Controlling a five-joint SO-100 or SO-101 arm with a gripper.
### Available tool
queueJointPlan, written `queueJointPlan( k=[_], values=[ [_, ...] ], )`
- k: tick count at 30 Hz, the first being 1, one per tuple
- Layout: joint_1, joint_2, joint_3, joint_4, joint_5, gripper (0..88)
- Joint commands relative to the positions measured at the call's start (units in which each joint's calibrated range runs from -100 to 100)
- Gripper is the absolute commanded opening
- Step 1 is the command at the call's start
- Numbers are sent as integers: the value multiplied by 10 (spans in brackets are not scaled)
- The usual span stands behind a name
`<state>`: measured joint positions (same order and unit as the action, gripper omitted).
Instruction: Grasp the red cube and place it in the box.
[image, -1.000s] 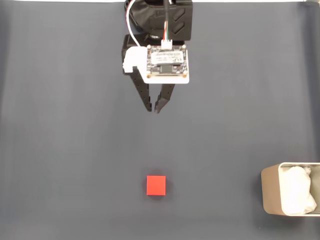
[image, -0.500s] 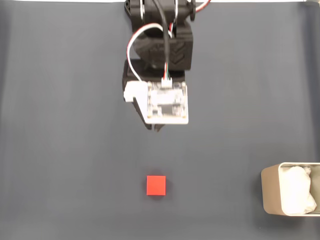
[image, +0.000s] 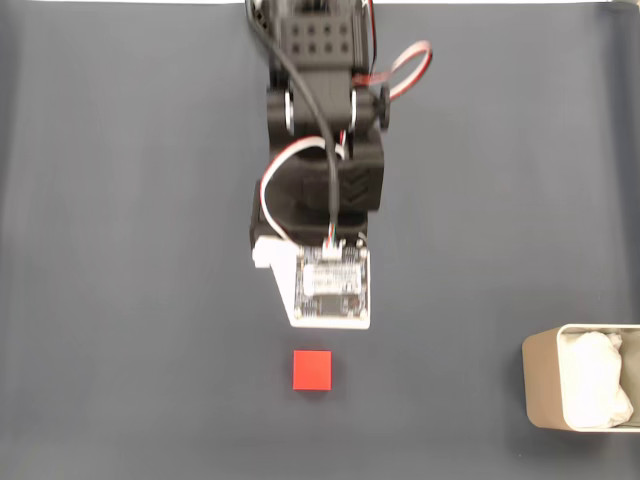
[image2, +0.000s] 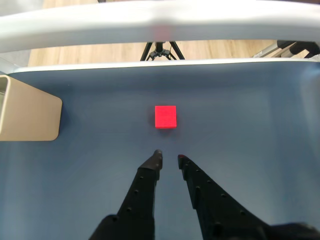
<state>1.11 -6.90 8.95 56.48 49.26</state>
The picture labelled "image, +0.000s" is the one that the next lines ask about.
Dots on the red cube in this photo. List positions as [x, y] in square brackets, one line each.
[312, 370]

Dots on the beige box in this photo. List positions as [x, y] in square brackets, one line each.
[542, 380]

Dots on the dark grey table mat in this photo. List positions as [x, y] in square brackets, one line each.
[125, 250]

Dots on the white crumpled paper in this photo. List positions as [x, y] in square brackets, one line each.
[595, 380]

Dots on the white camera board mount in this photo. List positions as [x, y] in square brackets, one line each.
[330, 285]

